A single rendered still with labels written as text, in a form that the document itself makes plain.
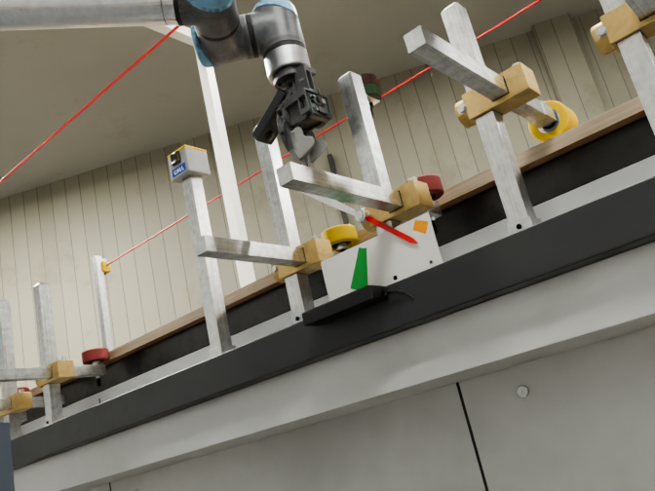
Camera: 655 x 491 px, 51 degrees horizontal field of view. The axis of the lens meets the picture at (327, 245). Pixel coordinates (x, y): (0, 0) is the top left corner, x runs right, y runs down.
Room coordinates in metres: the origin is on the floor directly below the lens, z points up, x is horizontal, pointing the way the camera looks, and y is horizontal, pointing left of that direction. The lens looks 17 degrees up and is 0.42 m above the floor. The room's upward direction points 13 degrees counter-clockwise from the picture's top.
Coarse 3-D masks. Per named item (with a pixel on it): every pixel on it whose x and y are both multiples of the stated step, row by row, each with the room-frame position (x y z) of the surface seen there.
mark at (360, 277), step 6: (360, 252) 1.26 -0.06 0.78; (360, 258) 1.26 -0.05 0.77; (360, 264) 1.26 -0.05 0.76; (366, 264) 1.25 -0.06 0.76; (354, 270) 1.27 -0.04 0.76; (360, 270) 1.27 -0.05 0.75; (366, 270) 1.26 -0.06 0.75; (354, 276) 1.28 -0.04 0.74; (360, 276) 1.27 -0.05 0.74; (366, 276) 1.26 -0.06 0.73; (354, 282) 1.28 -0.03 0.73; (360, 282) 1.27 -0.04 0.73; (366, 282) 1.26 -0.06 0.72; (354, 288) 1.28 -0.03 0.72
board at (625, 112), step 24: (600, 120) 1.15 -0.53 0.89; (624, 120) 1.13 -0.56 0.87; (552, 144) 1.21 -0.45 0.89; (576, 144) 1.20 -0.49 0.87; (528, 168) 1.26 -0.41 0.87; (456, 192) 1.34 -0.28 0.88; (480, 192) 1.34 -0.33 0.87; (360, 240) 1.49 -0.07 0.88; (240, 288) 1.73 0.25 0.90; (264, 288) 1.69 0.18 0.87; (192, 312) 1.85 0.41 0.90; (144, 336) 1.98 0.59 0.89; (168, 336) 1.96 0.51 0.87
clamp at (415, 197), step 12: (408, 192) 1.18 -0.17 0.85; (420, 192) 1.18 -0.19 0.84; (408, 204) 1.18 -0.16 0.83; (420, 204) 1.17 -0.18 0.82; (432, 204) 1.21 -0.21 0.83; (372, 216) 1.23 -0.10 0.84; (384, 216) 1.22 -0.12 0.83; (396, 216) 1.21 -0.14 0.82; (408, 216) 1.23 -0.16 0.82; (372, 228) 1.25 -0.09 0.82
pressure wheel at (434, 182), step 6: (426, 174) 1.26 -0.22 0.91; (432, 174) 1.26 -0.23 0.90; (420, 180) 1.26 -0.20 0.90; (426, 180) 1.26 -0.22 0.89; (432, 180) 1.26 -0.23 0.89; (438, 180) 1.27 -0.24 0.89; (432, 186) 1.26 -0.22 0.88; (438, 186) 1.26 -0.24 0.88; (432, 192) 1.27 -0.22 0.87; (438, 192) 1.28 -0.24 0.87; (432, 198) 1.31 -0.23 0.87; (438, 198) 1.31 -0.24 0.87; (432, 222) 1.29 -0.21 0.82
